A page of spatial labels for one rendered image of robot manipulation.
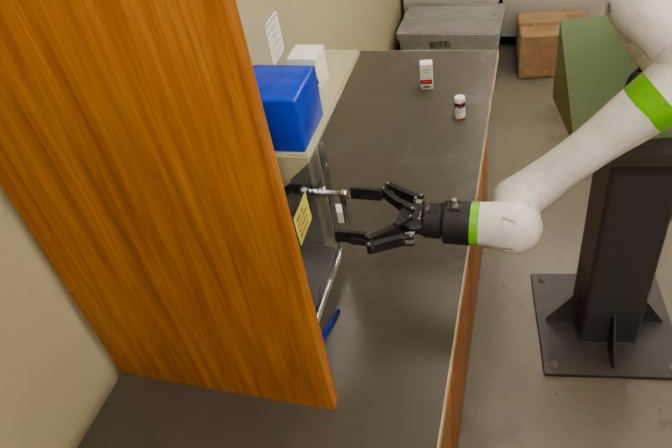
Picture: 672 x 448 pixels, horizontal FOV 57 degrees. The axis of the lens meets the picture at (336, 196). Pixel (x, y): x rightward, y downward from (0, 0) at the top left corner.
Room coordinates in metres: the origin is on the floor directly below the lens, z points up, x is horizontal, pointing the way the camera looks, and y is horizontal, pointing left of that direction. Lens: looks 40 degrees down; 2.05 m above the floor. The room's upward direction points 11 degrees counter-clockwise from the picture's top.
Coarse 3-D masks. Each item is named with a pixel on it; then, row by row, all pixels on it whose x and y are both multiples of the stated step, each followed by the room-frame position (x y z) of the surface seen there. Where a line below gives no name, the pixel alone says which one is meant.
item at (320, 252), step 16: (320, 144) 1.04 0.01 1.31; (320, 160) 1.03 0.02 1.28; (304, 176) 0.94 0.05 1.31; (320, 176) 1.01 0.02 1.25; (288, 192) 0.87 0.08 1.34; (320, 192) 1.00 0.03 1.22; (320, 208) 0.98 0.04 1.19; (320, 224) 0.97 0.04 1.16; (336, 224) 1.04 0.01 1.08; (304, 240) 0.88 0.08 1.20; (320, 240) 0.95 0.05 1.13; (304, 256) 0.87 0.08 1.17; (320, 256) 0.93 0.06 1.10; (336, 256) 1.01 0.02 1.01; (320, 272) 0.92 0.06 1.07; (320, 288) 0.90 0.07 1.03; (320, 304) 0.88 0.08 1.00
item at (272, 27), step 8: (272, 16) 0.99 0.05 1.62; (264, 24) 0.95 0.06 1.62; (272, 24) 0.98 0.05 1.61; (272, 32) 0.97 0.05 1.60; (280, 32) 1.00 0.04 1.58; (272, 40) 0.97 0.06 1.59; (280, 40) 1.00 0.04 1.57; (272, 48) 0.96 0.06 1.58; (280, 48) 0.99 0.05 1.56; (272, 56) 0.95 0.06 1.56; (280, 56) 0.98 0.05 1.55
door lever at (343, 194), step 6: (324, 192) 1.01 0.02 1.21; (330, 192) 1.01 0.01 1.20; (336, 192) 1.00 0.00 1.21; (342, 192) 1.00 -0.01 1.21; (348, 192) 1.00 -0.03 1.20; (324, 198) 1.01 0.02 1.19; (342, 198) 0.99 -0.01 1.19; (348, 198) 1.00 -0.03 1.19; (342, 204) 0.99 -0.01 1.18; (348, 204) 0.99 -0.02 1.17; (342, 210) 1.00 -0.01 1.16; (348, 210) 0.99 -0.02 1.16; (348, 216) 0.99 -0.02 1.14; (348, 222) 0.99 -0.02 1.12
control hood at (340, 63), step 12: (336, 60) 1.00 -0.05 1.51; (348, 60) 0.99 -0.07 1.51; (336, 72) 0.96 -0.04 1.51; (348, 72) 0.96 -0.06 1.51; (324, 84) 0.93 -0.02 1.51; (336, 84) 0.92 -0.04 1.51; (324, 96) 0.89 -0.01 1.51; (336, 96) 0.88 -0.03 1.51; (324, 108) 0.85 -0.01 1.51; (324, 120) 0.82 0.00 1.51; (312, 144) 0.76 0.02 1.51; (276, 156) 0.75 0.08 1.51; (288, 156) 0.75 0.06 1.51; (300, 156) 0.74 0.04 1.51; (288, 168) 0.74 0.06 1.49; (300, 168) 0.74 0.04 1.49; (288, 180) 0.75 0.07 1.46
